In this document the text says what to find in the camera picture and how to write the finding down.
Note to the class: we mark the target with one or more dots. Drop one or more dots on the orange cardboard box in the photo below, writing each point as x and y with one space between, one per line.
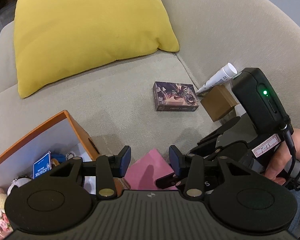
52 135

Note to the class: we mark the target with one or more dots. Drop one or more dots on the yellow pillow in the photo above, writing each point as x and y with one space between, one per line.
90 30

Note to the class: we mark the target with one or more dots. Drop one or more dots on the dark printed card box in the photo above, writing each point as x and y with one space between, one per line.
175 95

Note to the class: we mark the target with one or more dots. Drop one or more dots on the brown cardboard box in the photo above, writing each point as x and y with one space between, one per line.
217 102

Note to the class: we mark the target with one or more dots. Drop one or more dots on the person's right hand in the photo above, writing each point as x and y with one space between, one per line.
272 165

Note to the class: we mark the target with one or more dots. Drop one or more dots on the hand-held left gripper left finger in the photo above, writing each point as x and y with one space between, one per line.
125 160

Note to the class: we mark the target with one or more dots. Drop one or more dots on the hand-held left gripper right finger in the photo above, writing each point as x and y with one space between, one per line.
174 162

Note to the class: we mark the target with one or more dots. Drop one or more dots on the blue card packet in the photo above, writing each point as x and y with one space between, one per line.
42 166

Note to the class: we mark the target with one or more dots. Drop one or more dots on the beige sofa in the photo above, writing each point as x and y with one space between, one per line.
130 85

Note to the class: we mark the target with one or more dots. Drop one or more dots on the crochet flower doll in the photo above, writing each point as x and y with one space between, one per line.
0 202

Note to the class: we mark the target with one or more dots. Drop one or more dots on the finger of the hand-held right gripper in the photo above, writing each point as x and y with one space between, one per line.
165 181
215 136

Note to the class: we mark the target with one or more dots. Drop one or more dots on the white tube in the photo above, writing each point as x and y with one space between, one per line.
216 80

